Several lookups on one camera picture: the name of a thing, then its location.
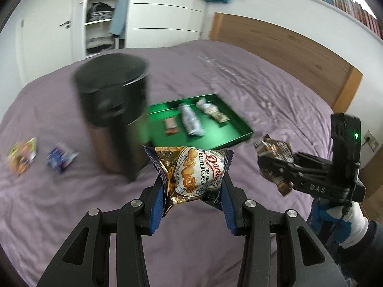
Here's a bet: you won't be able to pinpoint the beige snack packet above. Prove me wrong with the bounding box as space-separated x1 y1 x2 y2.
209 110 229 124

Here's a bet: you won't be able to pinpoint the person's right forearm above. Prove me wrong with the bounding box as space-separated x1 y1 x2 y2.
338 220 383 287

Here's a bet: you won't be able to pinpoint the wall socket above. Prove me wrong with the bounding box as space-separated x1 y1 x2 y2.
362 130 378 153

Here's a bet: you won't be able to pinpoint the wooden headboard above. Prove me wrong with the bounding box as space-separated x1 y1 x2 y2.
211 12 364 111

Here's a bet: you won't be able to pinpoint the folded grey clothes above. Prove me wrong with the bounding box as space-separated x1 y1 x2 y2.
87 37 116 55

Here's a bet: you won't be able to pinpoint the yellow orange snack packet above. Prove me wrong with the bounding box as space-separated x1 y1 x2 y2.
8 138 38 176

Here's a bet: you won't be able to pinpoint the green metal tray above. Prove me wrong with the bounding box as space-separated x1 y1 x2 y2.
148 94 255 150

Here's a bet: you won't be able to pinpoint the white pink snack wrapper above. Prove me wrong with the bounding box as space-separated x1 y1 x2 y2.
196 98 219 116

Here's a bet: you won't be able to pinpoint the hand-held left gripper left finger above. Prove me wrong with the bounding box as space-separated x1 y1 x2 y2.
37 182 165 287

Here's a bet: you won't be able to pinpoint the person's right hand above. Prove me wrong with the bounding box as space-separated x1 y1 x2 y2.
310 199 370 248

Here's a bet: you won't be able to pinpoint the black rose-gold electric kettle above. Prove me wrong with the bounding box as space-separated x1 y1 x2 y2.
73 52 152 183

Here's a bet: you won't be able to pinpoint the white door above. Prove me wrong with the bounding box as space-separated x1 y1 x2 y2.
15 0 87 81

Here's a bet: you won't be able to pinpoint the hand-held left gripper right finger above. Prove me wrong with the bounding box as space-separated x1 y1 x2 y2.
220 175 349 287

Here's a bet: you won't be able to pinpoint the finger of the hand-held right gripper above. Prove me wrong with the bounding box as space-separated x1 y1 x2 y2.
258 155 295 186
293 152 333 171

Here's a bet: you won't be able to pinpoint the white wardrobe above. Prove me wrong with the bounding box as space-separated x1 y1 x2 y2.
81 0 216 59

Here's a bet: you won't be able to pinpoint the hanging grey-blue garment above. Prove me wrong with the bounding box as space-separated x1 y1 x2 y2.
108 0 134 38

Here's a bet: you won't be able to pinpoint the brown gold cookie packet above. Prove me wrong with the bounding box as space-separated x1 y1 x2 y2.
253 134 295 197

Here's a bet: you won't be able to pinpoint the small red tan snack bar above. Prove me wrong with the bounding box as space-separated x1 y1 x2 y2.
163 116 180 136

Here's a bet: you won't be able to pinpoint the gold blue cookie packet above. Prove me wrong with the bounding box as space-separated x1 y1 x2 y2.
143 145 234 216

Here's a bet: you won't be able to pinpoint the dark clothes with white cords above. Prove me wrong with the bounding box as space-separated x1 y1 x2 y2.
87 2 116 23

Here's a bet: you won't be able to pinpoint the purple bed blanket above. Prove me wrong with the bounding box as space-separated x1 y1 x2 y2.
0 39 360 287

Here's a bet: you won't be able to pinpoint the blue white snack packet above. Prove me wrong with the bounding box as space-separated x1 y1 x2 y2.
46 144 79 174

